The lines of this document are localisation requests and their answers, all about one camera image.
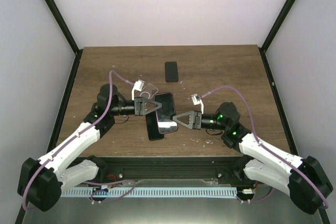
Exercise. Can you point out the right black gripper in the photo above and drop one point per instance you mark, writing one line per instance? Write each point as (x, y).
(195, 117)

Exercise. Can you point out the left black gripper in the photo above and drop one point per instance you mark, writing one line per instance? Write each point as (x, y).
(140, 100)

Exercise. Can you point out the black phone case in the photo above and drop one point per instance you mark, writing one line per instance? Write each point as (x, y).
(152, 127)

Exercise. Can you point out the pink phone black screen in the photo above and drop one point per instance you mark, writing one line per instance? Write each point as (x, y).
(165, 114)

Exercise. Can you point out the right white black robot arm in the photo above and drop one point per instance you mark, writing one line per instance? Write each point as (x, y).
(302, 179)

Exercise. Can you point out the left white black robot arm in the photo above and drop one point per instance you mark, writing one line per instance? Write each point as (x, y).
(43, 180)

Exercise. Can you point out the clear magsafe phone case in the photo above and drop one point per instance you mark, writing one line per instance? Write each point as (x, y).
(149, 91)

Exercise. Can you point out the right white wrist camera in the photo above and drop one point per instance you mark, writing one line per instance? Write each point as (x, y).
(197, 100)

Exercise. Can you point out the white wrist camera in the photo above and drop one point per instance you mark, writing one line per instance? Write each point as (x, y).
(137, 86)
(197, 100)

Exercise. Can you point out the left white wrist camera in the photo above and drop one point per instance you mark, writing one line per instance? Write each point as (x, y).
(137, 86)

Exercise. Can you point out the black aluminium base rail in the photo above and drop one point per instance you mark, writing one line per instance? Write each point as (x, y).
(222, 169)

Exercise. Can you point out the light blue slotted cable duct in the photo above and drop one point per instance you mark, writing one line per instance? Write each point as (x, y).
(155, 192)

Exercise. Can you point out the left black frame post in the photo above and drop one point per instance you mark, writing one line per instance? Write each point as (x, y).
(62, 25)

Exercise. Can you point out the black frame post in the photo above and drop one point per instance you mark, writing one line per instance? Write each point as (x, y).
(286, 8)
(62, 25)

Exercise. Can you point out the right black frame post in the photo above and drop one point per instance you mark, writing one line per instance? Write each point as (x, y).
(286, 8)

